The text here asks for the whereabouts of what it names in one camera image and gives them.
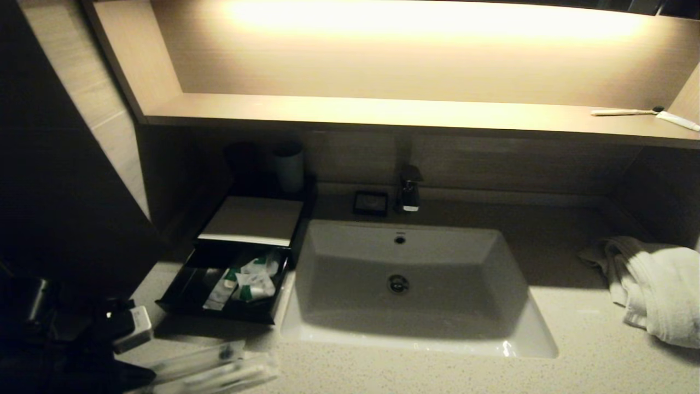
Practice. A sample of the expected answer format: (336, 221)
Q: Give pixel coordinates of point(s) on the dark plastic cup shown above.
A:
(243, 161)

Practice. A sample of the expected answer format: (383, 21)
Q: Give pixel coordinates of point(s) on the white ceramic sink basin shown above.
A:
(437, 328)

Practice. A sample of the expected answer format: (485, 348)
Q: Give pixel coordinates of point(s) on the white folded towel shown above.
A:
(661, 290)

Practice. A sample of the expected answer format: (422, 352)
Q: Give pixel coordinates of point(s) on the lit wooden wall shelf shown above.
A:
(383, 111)

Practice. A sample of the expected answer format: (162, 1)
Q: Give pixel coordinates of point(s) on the small black soap dish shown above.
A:
(371, 203)

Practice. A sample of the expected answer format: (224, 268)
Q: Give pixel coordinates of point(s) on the toiletry packets inside drawer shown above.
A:
(219, 293)

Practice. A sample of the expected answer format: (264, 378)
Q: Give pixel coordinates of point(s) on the chrome sink drain plug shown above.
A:
(398, 284)

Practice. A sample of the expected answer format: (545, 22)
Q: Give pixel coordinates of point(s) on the long clear toothbrush packet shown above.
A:
(191, 358)
(229, 376)

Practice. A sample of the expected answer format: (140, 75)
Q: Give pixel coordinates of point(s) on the clear packet green leaf logo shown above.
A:
(263, 266)

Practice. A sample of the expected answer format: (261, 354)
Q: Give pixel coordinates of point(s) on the white toothbrush dark head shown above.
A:
(618, 112)

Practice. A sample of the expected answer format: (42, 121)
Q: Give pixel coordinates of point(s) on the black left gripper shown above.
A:
(87, 350)

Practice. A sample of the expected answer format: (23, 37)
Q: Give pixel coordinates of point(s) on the clear sachet green label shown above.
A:
(254, 287)

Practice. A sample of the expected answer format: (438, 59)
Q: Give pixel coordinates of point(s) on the black amenity box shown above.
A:
(307, 213)

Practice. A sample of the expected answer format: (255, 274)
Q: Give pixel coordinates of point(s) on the black box drawer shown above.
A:
(251, 312)

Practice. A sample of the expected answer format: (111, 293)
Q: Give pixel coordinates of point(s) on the grey plastic cup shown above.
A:
(289, 169)

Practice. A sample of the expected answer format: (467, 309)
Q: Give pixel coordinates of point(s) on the chrome faucet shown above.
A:
(409, 191)

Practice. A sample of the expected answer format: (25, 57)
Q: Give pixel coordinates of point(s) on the white toothpaste tube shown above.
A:
(679, 120)

